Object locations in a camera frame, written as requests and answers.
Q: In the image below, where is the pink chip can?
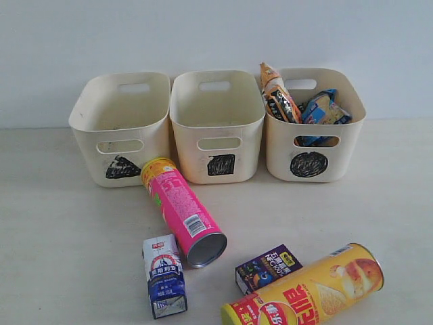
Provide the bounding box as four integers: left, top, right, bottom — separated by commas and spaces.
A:
141, 157, 228, 268

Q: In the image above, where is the orange noodle packet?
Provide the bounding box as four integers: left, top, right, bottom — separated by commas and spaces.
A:
260, 62, 302, 124

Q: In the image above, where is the blue noodle packet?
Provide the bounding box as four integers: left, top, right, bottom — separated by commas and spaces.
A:
293, 88, 353, 148

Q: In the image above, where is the yellow chip can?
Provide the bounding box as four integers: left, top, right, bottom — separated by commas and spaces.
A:
221, 243, 384, 325

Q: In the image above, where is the cream bin with square mark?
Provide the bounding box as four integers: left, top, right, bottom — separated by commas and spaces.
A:
170, 70, 265, 184

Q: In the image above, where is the cream bin with circle mark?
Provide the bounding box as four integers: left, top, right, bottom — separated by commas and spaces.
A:
265, 68, 366, 182

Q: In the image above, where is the cream bin with triangle mark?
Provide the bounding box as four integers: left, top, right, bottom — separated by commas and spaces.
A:
68, 72, 170, 188

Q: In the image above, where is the white blue milk carton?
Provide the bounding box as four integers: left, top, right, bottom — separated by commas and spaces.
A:
142, 234, 187, 320

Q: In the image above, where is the purple juice carton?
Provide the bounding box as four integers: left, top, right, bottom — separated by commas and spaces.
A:
234, 244, 302, 295

